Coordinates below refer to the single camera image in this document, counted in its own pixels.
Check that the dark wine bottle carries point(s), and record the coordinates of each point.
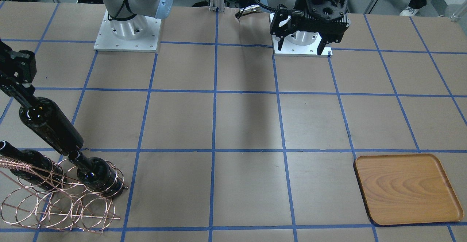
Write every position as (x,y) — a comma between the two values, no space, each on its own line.
(44,117)

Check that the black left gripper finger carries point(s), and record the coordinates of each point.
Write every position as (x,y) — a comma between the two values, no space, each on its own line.
(325,39)
(280,40)

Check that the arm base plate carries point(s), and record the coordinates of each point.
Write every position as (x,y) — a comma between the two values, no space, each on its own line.
(140,34)
(300,43)

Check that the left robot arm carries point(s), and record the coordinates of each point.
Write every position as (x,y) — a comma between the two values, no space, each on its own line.
(271,6)

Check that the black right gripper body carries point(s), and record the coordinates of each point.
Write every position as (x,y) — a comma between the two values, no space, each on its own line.
(14,64)

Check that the dark wine bottle end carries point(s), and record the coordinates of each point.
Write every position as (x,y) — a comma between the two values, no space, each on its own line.
(96,175)
(47,167)

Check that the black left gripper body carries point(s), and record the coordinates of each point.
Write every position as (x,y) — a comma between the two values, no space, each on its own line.
(282,22)

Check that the copper wire bottle basket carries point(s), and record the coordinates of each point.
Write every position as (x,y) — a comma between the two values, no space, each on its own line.
(71,207)

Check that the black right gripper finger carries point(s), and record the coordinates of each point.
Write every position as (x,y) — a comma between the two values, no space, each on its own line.
(24,95)

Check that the wooden tray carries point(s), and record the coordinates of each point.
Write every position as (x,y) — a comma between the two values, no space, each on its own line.
(405,189)

